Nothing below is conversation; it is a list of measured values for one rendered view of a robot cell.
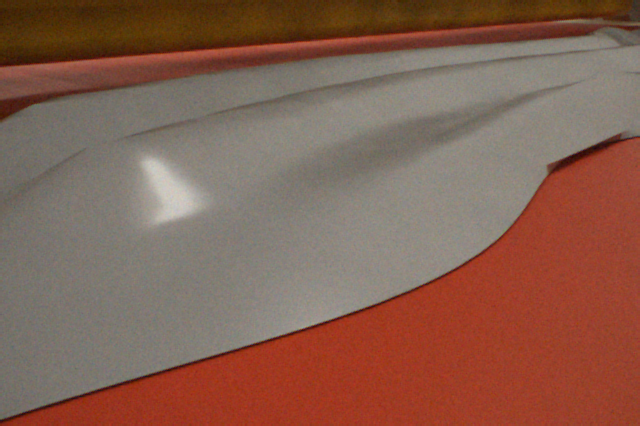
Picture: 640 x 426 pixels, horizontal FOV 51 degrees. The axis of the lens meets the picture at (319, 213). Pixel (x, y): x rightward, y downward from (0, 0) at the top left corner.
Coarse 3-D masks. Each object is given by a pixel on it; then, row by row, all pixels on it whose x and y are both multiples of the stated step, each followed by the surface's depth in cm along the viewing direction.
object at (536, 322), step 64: (64, 64) 18; (128, 64) 18; (192, 64) 18; (256, 64) 18; (576, 192) 7; (512, 256) 5; (576, 256) 5; (384, 320) 4; (448, 320) 4; (512, 320) 4; (576, 320) 4; (128, 384) 4; (192, 384) 4; (256, 384) 4; (320, 384) 4; (384, 384) 4; (448, 384) 4; (512, 384) 4; (576, 384) 4
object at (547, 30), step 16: (416, 32) 30; (432, 32) 30; (448, 32) 30; (464, 32) 30; (480, 32) 31; (496, 32) 31; (512, 32) 31; (528, 32) 31; (544, 32) 31; (560, 32) 31; (576, 32) 31; (400, 48) 23; (416, 48) 23
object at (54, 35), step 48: (336, 0) 19; (384, 0) 20; (432, 0) 22; (480, 0) 25; (528, 0) 27; (576, 0) 31; (624, 0) 35; (0, 48) 12; (48, 48) 13; (96, 48) 14; (144, 48) 15; (192, 48) 16
